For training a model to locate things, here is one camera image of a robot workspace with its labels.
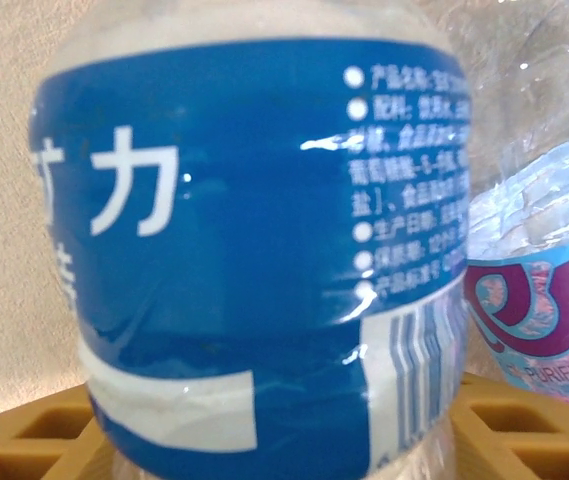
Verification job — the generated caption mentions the clear bottle colourful purple label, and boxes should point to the clear bottle colourful purple label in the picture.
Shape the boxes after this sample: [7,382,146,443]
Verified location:
[433,0,569,419]

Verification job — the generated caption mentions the blue label bottle white lettering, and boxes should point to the blue label bottle white lettering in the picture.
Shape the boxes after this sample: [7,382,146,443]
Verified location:
[26,0,475,480]

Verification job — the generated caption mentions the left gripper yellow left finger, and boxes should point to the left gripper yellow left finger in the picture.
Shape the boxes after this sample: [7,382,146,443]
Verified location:
[0,384,115,480]

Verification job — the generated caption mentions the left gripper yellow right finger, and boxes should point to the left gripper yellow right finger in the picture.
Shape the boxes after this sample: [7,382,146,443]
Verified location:
[443,374,569,480]

